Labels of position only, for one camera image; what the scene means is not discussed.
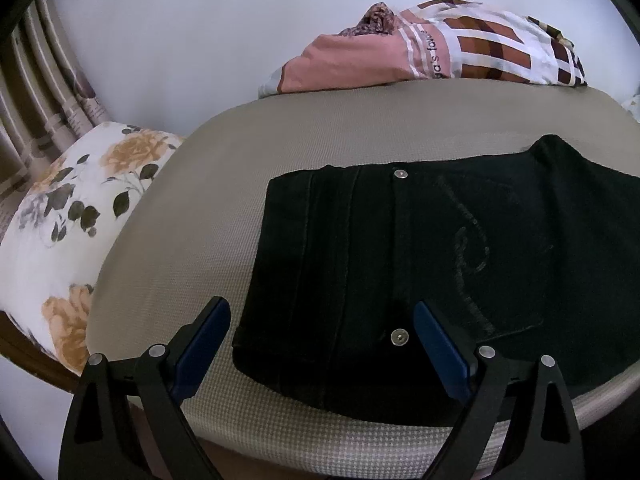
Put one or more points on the beige woven mattress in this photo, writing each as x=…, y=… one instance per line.
x=195, y=234

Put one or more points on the dark wooden bed frame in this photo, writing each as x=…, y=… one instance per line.
x=23, y=353

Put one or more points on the floral white pillow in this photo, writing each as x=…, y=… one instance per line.
x=57, y=241

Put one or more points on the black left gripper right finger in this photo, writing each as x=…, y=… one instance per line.
x=543, y=439

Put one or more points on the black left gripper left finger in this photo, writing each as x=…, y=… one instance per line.
x=100, y=440

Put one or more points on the black pants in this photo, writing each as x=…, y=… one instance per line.
x=531, y=253

